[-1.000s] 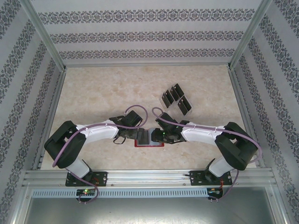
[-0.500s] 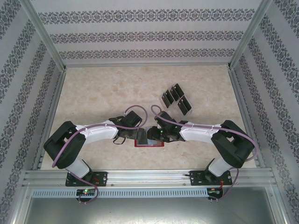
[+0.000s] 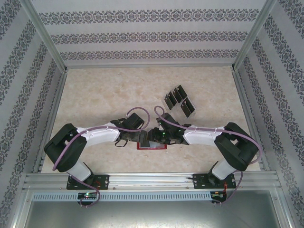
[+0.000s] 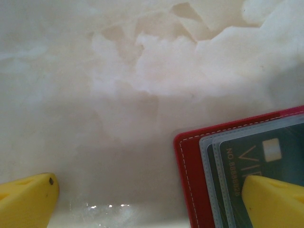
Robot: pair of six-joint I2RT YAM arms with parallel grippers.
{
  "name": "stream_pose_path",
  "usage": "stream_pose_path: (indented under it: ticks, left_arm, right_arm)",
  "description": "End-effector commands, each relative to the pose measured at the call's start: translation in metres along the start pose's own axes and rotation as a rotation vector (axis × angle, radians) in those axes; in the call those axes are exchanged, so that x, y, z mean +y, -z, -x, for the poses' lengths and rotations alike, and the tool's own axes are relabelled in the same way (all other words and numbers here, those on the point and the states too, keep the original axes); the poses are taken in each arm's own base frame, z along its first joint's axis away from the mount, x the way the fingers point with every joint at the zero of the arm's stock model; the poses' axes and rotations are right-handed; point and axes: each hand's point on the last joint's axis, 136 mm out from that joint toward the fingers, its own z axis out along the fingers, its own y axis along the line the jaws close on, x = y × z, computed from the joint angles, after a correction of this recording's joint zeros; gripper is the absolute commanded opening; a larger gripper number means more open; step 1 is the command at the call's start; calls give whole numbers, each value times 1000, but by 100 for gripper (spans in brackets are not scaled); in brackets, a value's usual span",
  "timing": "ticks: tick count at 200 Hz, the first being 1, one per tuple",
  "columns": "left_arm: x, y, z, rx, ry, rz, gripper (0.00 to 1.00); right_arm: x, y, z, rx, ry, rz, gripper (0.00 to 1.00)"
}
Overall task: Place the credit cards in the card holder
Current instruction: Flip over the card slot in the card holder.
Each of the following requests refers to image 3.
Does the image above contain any black credit card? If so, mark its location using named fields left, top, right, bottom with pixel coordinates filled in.
left=177, top=85, right=189, bottom=98
left=172, top=87, right=184, bottom=101
left=180, top=96, right=196, bottom=118
left=164, top=92, right=178, bottom=110

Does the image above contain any slanted aluminium frame post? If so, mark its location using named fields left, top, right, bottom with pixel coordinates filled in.
left=231, top=0, right=278, bottom=72
left=22, top=0, right=69, bottom=73

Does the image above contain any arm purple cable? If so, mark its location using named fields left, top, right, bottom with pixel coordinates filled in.
left=52, top=106, right=150, bottom=209
left=153, top=105, right=263, bottom=206

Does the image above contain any small circuit board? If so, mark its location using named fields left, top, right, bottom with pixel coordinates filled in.
left=212, top=190, right=228, bottom=199

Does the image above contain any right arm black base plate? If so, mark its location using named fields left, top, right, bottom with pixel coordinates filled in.
left=192, top=172, right=237, bottom=190

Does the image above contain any slotted grey cable duct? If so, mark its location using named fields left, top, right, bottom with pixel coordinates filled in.
left=31, top=191, right=212, bottom=202

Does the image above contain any clear acrylic card stand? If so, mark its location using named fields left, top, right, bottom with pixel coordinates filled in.
left=163, top=84, right=197, bottom=119

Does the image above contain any aluminium mounting rail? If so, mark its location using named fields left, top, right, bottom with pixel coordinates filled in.
left=23, top=172, right=279, bottom=190

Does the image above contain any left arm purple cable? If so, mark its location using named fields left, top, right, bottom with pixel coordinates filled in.
left=52, top=106, right=150, bottom=209

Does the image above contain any red leather card holder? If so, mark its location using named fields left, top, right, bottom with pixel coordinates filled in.
left=136, top=140, right=168, bottom=151

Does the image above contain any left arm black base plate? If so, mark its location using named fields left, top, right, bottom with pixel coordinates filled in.
left=66, top=174, right=110, bottom=190

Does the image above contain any grey sheet metal panel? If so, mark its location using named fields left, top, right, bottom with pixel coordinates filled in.
left=14, top=200, right=293, bottom=228

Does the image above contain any aluminium table side rail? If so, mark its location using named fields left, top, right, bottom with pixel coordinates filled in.
left=231, top=68, right=271, bottom=171
left=32, top=70, right=68, bottom=174

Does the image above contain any circuit board with green light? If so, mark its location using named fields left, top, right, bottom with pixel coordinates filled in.
left=77, top=191, right=98, bottom=200

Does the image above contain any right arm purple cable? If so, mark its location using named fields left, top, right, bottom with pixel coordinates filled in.
left=153, top=105, right=263, bottom=206

